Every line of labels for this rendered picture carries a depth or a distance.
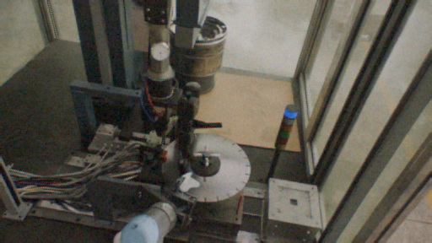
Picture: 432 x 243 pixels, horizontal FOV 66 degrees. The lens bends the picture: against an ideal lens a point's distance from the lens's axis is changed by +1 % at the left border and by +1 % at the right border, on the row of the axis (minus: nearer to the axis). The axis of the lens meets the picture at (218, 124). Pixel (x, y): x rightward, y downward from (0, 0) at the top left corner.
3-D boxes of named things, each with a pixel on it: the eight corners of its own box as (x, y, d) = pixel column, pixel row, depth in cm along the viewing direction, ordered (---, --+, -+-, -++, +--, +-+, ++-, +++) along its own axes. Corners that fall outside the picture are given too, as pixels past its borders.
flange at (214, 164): (186, 155, 123) (186, 150, 121) (214, 150, 126) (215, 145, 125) (195, 178, 115) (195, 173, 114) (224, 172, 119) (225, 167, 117)
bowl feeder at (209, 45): (224, 74, 204) (231, 18, 180) (216, 105, 181) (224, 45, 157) (174, 66, 205) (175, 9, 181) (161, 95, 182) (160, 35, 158)
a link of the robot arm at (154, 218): (116, 260, 71) (116, 220, 70) (141, 238, 81) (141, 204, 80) (151, 265, 69) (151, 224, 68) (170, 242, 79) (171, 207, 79)
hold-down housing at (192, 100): (196, 139, 112) (200, 90, 99) (191, 148, 109) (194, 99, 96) (181, 134, 113) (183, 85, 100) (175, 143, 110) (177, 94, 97)
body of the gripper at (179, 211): (192, 219, 95) (177, 236, 84) (165, 208, 97) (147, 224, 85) (200, 195, 94) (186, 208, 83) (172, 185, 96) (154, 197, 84)
